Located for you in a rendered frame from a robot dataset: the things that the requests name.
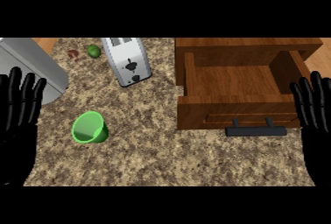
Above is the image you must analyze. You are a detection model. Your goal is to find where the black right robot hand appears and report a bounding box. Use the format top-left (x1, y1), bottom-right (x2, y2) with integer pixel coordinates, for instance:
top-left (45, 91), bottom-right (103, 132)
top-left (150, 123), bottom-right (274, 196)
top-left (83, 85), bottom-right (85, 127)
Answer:
top-left (289, 70), bottom-right (331, 187)

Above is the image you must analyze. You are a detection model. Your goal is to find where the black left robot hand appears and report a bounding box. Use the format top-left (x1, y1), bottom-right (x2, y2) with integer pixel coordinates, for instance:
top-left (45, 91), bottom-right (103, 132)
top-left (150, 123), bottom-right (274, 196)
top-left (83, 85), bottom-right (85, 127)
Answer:
top-left (0, 66), bottom-right (48, 187)

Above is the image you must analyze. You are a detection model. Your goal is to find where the green cup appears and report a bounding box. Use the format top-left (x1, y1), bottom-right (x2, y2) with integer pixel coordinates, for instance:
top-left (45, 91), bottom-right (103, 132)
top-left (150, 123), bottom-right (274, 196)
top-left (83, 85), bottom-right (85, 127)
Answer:
top-left (70, 110), bottom-right (110, 144)

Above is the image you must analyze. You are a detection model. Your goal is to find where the wooden drawer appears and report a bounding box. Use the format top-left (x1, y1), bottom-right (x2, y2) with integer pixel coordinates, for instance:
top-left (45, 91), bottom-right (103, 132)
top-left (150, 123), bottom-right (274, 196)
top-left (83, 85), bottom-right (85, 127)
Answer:
top-left (176, 50), bottom-right (314, 130)

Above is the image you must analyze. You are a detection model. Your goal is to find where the brown mushroom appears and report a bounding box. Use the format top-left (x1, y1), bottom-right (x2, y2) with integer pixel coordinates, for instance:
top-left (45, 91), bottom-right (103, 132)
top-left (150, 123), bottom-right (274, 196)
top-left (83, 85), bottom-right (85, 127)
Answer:
top-left (67, 49), bottom-right (80, 61)

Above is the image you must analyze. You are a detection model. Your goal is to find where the green lime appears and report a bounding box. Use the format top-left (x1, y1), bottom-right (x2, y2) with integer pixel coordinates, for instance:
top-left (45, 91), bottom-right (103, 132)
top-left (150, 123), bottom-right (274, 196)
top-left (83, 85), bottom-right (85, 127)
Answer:
top-left (88, 44), bottom-right (104, 59)

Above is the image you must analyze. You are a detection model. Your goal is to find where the silver toaster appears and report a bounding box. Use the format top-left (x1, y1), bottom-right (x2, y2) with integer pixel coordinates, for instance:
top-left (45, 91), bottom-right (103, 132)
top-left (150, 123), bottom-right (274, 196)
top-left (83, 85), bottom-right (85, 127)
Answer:
top-left (100, 37), bottom-right (153, 88)

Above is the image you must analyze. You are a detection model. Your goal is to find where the wooden cabinet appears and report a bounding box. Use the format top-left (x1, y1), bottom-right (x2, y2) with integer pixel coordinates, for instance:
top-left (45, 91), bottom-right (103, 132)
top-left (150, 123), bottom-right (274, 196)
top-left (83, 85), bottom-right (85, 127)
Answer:
top-left (175, 37), bottom-right (326, 88)

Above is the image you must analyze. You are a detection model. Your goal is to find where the dark grey drawer handle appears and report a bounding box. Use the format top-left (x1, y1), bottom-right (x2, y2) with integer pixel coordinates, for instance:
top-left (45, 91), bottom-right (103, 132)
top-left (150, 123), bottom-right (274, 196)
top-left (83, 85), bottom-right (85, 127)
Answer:
top-left (224, 116), bottom-right (289, 137)

